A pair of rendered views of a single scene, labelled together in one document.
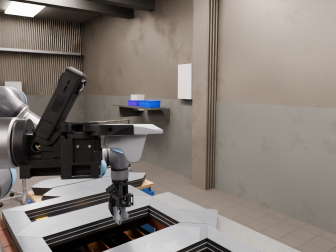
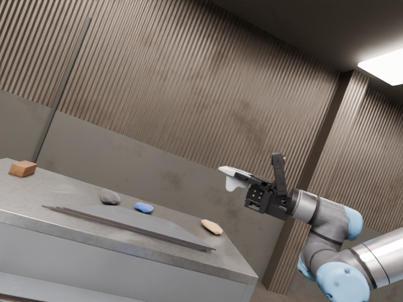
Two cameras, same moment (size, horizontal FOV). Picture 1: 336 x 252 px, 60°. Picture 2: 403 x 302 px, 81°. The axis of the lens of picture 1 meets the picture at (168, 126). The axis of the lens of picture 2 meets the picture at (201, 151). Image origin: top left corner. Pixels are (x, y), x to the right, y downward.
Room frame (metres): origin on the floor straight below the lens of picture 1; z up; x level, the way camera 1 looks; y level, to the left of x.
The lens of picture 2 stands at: (1.09, 0.22, 1.47)
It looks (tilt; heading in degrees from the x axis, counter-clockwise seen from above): 0 degrees down; 204
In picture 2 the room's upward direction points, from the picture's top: 21 degrees clockwise
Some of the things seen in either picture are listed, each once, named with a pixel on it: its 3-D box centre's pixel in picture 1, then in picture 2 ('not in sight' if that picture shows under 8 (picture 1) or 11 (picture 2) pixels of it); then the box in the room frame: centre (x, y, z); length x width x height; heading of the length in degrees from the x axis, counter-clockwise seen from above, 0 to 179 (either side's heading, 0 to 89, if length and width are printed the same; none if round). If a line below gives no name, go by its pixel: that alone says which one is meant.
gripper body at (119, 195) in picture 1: (121, 192); not in sight; (1.20, 0.20, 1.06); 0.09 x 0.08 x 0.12; 38
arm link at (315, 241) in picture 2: not in sight; (320, 257); (0.42, 0.32, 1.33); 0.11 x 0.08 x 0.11; 11
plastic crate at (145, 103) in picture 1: (149, 103); not in sight; (5.01, 0.32, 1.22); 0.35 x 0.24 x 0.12; 36
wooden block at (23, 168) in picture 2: not in sight; (23, 168); (0.36, -0.96, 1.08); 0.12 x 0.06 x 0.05; 37
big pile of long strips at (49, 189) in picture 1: (93, 183); not in sight; (2.04, 0.54, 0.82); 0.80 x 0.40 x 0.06; 128
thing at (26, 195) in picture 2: not in sight; (116, 214); (0.15, -0.50, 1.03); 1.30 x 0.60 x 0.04; 128
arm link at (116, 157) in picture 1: (118, 156); not in sight; (1.21, 0.21, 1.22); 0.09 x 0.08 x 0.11; 105
